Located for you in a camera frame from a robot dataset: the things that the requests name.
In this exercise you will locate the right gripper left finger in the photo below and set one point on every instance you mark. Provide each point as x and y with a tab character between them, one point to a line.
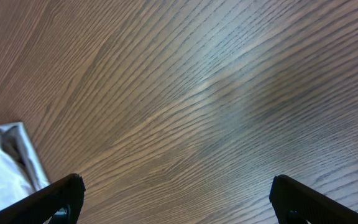
60	202

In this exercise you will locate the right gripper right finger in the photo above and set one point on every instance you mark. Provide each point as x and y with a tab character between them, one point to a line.
294	202

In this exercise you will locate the beige khaki shorts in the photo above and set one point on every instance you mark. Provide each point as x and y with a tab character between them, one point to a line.
21	172

